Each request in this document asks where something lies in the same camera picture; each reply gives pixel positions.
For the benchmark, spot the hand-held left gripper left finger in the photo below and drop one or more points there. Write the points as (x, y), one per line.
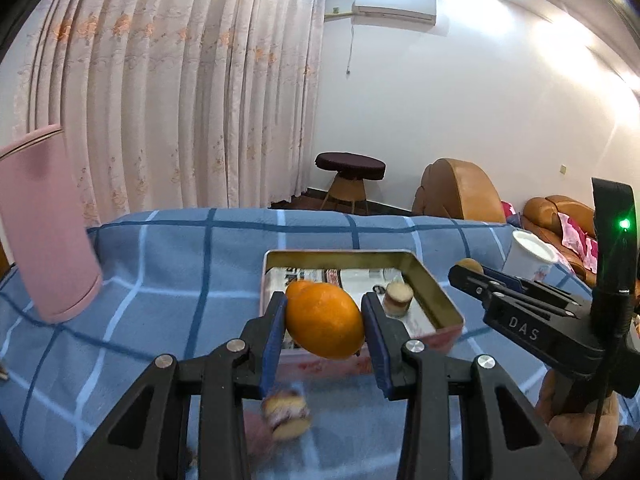
(272, 352)

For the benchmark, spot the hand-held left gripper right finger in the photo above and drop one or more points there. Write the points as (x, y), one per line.
(380, 357)

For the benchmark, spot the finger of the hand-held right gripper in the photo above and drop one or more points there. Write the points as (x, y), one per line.
(470, 282)
(505, 277)

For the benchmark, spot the small tan round fruit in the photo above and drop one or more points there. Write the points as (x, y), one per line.
(470, 265)

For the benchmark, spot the rectangular metal tin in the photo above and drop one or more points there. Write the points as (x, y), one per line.
(440, 305)

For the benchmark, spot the large orange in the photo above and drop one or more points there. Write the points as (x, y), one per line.
(324, 321)

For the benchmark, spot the small orange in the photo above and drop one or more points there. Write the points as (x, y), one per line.
(298, 288)

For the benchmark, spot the person's right hand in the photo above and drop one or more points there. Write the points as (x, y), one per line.
(575, 430)

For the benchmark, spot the white paper cup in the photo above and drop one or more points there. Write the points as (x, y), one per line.
(529, 256)

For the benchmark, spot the layered cake piece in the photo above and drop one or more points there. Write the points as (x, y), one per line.
(286, 412)
(398, 300)

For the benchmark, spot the pink floral cloth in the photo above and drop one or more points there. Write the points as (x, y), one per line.
(577, 232)

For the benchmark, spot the brown leather sofa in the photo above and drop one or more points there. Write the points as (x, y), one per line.
(465, 192)

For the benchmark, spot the newspaper sheet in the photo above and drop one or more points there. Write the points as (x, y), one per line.
(330, 277)

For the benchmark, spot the blue checked blanket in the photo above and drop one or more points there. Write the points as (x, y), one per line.
(165, 260)

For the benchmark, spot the round wicker stool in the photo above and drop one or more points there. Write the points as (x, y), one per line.
(350, 166)

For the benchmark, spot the pink cylindrical container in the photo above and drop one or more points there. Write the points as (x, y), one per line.
(47, 225)

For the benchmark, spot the floral beige curtain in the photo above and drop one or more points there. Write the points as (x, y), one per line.
(175, 85)

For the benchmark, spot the white air conditioner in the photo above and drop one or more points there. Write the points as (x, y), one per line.
(394, 6)

